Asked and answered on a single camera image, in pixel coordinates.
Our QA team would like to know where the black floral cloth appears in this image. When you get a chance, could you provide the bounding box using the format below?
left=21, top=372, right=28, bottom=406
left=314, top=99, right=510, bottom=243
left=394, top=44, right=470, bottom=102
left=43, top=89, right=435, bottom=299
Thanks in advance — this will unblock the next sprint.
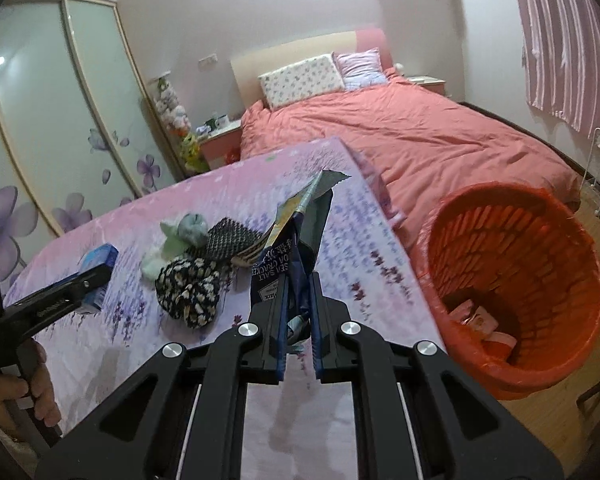
left=155, top=255, right=232, bottom=330

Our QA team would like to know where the pink striped curtain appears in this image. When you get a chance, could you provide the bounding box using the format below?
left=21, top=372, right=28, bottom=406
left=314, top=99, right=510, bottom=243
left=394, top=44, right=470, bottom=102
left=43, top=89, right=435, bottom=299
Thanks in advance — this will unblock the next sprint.
left=506, top=0, right=600, bottom=134

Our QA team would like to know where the pink floral tablecloth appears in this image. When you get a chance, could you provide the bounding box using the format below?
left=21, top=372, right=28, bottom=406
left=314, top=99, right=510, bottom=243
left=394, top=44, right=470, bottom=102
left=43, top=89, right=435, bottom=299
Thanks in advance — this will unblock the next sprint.
left=2, top=136, right=448, bottom=480

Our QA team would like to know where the yellow green toy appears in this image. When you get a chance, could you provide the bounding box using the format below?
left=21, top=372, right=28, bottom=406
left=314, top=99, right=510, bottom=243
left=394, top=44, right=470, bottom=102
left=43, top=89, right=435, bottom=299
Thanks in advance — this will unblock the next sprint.
left=180, top=132, right=209, bottom=174

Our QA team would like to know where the pink frilled pillow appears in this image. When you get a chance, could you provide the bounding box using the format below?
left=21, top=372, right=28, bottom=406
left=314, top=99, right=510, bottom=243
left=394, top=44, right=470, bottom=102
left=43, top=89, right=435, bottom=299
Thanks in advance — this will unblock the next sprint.
left=332, top=48, right=389, bottom=92

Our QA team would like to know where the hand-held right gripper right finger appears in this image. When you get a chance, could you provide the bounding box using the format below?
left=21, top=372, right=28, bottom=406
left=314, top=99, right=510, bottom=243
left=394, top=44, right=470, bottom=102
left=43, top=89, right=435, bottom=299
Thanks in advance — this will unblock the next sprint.
left=307, top=272, right=564, bottom=480

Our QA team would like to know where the floral glass wardrobe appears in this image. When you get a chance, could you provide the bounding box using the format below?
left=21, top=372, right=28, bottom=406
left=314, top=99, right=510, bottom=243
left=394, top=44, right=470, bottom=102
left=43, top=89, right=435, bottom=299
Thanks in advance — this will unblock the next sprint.
left=0, top=0, right=182, bottom=273

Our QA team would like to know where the dark blue cracker wrapper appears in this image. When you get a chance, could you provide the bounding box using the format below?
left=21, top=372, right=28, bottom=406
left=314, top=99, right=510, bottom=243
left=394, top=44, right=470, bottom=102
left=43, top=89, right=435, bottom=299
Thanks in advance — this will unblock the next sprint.
left=230, top=169, right=353, bottom=347

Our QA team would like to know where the black white mesh cloth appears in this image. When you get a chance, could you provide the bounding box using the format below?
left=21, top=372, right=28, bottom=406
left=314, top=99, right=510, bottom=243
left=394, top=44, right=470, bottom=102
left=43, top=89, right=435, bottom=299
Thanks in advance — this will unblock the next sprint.
left=205, top=217, right=264, bottom=264

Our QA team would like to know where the red bed blanket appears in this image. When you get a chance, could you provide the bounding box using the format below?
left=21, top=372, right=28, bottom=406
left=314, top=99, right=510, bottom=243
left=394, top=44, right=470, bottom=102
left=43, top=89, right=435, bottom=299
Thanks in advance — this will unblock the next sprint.
left=240, top=76, right=584, bottom=256

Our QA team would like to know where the white floral pillow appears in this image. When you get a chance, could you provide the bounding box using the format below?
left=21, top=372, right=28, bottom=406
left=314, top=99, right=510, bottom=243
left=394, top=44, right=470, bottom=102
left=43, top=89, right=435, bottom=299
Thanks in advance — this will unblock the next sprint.
left=258, top=53, right=346, bottom=110

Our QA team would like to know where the red white packet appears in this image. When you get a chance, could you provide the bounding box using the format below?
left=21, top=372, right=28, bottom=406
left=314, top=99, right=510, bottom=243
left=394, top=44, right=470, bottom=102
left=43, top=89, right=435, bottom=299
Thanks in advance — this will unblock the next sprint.
left=481, top=332, right=518, bottom=361

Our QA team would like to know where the small blue box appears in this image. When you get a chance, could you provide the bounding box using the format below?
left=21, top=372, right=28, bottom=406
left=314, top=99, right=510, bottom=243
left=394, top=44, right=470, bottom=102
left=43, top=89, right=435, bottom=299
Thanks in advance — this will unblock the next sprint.
left=77, top=243, right=120, bottom=316

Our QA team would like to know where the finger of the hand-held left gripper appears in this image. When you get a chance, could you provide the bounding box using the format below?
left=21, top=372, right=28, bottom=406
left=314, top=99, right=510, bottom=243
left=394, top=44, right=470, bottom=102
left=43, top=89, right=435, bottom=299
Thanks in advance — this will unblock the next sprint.
left=1, top=266, right=115, bottom=341

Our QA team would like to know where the pink white nightstand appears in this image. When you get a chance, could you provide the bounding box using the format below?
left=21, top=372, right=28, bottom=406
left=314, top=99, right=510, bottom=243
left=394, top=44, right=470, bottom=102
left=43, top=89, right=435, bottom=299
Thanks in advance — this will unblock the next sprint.
left=199, top=120, right=244, bottom=171

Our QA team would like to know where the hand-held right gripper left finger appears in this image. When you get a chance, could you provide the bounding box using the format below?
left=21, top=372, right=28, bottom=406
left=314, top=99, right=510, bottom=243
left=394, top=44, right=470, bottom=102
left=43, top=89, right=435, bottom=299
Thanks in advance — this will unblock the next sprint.
left=35, top=304, right=287, bottom=480

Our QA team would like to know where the grey sock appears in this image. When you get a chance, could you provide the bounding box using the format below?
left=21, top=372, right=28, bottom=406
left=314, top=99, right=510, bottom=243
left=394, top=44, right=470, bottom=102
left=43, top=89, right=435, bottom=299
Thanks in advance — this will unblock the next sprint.
left=177, top=212, right=212, bottom=249

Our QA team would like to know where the pale green cloth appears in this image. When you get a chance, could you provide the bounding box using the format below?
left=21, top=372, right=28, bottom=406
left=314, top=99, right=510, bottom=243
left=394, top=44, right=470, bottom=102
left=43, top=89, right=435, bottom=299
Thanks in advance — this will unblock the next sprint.
left=141, top=220, right=191, bottom=281

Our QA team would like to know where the person's left forearm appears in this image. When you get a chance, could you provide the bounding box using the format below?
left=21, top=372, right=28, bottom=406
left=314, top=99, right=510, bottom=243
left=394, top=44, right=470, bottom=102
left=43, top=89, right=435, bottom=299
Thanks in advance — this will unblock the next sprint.
left=0, top=407, right=40, bottom=467

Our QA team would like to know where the pink packet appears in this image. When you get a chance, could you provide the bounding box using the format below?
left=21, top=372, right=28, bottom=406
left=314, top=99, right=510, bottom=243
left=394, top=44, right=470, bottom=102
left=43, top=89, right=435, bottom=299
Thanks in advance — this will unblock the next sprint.
left=450, top=300, right=501, bottom=336

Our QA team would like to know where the person's left hand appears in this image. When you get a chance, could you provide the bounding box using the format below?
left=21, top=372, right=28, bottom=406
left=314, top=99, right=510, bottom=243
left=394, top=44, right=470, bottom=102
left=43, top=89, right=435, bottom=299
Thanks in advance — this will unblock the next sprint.
left=0, top=341, right=63, bottom=433

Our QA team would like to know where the bag of plush toys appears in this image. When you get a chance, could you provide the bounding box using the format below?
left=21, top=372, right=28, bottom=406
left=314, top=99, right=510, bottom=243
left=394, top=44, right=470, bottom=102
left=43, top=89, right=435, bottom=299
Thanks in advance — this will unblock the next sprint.
left=147, top=76, right=194, bottom=137

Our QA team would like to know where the orange waste basket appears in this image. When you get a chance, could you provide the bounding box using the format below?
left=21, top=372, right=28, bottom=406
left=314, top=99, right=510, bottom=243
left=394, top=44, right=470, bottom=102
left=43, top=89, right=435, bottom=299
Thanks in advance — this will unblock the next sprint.
left=410, top=183, right=600, bottom=402

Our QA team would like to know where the pink cream headboard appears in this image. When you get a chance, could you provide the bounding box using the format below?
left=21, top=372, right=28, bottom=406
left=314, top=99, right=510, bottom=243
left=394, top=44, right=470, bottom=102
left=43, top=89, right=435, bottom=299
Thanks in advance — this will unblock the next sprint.
left=230, top=28, right=396, bottom=109

